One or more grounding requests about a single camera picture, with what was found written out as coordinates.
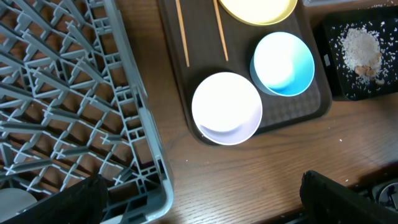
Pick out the white cup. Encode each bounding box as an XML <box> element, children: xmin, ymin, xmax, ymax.
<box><xmin>0</xmin><ymin>188</ymin><xmax>37</xmax><ymax>222</ymax></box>

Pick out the dark brown serving tray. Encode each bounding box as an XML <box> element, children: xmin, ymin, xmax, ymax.
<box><xmin>159</xmin><ymin>0</ymin><xmax>332</xmax><ymax>146</ymax></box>

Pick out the wooden chopstick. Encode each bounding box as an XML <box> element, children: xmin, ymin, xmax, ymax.
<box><xmin>213</xmin><ymin>0</ymin><xmax>229</xmax><ymax>62</ymax></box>
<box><xmin>175</xmin><ymin>0</ymin><xmax>190</xmax><ymax>67</ymax></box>

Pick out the clear plastic bin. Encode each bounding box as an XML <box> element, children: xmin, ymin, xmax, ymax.
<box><xmin>302</xmin><ymin>0</ymin><xmax>397</xmax><ymax>8</ymax></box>

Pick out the white pink bowl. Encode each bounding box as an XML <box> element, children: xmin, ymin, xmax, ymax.
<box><xmin>192</xmin><ymin>72</ymin><xmax>263</xmax><ymax>146</ymax></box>

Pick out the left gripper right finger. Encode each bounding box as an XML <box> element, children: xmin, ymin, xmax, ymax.
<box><xmin>300</xmin><ymin>170</ymin><xmax>397</xmax><ymax>224</ymax></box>

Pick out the light blue bowl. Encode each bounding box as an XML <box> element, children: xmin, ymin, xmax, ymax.
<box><xmin>249</xmin><ymin>32</ymin><xmax>315</xmax><ymax>97</ymax></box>

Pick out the yellow plate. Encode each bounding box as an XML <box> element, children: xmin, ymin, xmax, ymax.
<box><xmin>219</xmin><ymin>0</ymin><xmax>298</xmax><ymax>26</ymax></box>

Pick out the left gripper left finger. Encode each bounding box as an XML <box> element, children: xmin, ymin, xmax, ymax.
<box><xmin>4</xmin><ymin>174</ymin><xmax>108</xmax><ymax>224</ymax></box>

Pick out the food scraps pile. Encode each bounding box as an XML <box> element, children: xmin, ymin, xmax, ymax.
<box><xmin>328</xmin><ymin>22</ymin><xmax>397</xmax><ymax>95</ymax></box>

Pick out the grey dishwasher rack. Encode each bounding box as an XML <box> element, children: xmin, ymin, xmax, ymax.
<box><xmin>1</xmin><ymin>1</ymin><xmax>174</xmax><ymax>223</ymax></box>

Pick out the black waste tray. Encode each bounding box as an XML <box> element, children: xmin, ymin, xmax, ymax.
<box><xmin>313</xmin><ymin>6</ymin><xmax>397</xmax><ymax>101</ymax></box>

